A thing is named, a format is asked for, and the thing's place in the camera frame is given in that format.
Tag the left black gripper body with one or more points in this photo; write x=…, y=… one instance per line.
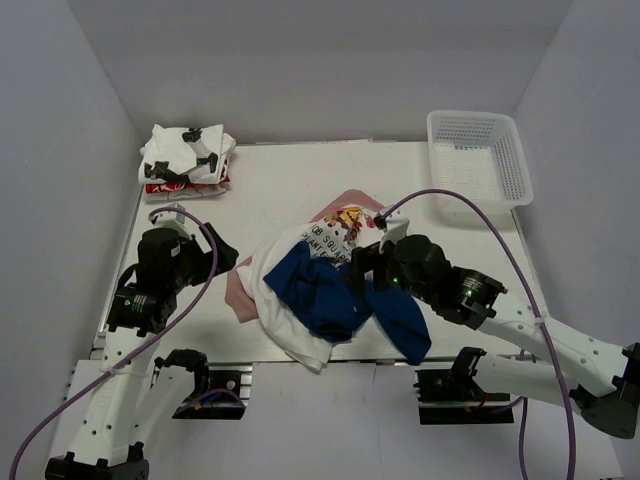
x=184, y=274

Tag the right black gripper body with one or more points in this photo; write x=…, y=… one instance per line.
x=416, y=289

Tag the white printed t shirt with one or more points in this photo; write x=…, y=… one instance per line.
x=333, y=237

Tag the pink t shirt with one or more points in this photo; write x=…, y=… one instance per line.
x=236, y=297

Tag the blue t shirt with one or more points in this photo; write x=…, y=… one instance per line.
x=316, y=293

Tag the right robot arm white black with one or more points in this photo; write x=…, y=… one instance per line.
x=596, y=379

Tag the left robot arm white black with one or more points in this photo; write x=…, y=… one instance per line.
x=138, y=393

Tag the folded red white t shirt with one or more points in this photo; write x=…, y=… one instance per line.
x=181, y=191

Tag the folded white black t shirt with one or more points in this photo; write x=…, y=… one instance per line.
x=186, y=155

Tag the white plastic basket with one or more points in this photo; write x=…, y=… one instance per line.
x=479, y=155

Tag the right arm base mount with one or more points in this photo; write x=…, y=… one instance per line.
x=448, y=395

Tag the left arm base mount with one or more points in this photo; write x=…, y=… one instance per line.
x=220, y=392

